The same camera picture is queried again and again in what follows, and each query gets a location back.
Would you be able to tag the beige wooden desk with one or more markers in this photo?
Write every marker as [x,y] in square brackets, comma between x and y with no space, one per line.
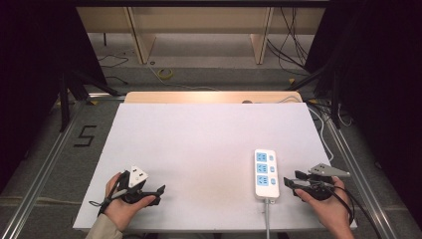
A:
[199,20]

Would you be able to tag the person's right hand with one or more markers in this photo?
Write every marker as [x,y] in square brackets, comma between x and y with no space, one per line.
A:
[326,207]

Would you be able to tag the white power strip blue sockets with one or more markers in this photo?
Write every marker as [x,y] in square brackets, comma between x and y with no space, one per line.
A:
[266,186]

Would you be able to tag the aluminium floor rail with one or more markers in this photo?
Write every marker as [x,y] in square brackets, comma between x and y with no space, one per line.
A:
[360,179]
[40,176]

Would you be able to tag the black curtain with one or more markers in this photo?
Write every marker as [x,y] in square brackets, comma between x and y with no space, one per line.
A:
[381,83]
[30,83]

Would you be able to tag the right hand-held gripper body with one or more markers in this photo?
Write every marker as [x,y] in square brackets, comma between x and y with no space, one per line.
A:
[323,170]

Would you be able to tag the black metal stand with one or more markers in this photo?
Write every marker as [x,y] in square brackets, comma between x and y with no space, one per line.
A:
[65,99]
[333,96]

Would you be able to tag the black tape floor mark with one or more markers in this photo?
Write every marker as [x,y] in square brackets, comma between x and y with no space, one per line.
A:
[85,136]

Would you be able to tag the person's left hand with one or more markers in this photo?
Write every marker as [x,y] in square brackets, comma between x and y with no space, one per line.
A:
[123,209]

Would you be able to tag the wooden table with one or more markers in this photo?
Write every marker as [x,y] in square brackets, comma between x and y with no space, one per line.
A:
[199,97]

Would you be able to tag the yellow tape roll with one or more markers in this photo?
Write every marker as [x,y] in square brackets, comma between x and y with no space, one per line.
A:
[165,73]

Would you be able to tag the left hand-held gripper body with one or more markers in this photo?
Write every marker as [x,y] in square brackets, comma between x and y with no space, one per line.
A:
[136,176]

